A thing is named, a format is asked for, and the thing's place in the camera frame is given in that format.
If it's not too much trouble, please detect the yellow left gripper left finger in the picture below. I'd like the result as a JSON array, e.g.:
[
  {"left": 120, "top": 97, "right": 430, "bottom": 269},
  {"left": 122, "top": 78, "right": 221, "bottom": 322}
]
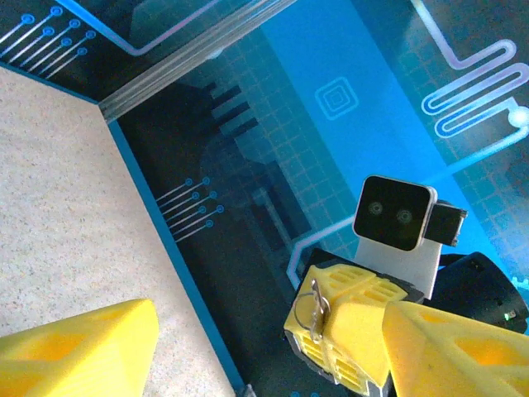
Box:
[{"left": 0, "top": 297, "right": 160, "bottom": 397}]

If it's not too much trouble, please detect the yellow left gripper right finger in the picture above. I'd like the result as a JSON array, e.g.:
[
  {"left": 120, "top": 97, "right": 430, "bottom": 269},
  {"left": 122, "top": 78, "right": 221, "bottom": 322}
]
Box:
[{"left": 382, "top": 300, "right": 529, "bottom": 397}]

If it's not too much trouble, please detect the silver key with ring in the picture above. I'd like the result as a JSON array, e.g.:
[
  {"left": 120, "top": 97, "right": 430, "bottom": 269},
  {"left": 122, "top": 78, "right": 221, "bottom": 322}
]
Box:
[{"left": 293, "top": 279, "right": 332, "bottom": 343}]

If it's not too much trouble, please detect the black camera cable plug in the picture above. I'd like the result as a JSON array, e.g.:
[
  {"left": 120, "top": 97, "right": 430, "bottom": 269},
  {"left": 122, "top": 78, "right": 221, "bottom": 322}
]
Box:
[{"left": 425, "top": 200, "right": 469, "bottom": 248}]

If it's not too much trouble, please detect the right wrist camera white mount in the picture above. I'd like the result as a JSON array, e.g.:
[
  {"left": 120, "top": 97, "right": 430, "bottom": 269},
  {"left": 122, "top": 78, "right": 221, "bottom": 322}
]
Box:
[{"left": 352, "top": 175, "right": 443, "bottom": 299}]

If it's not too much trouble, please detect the aluminium frame post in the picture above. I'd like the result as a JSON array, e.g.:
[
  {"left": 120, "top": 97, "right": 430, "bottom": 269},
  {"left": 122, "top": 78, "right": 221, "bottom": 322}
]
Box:
[{"left": 98, "top": 0, "right": 297, "bottom": 122}]

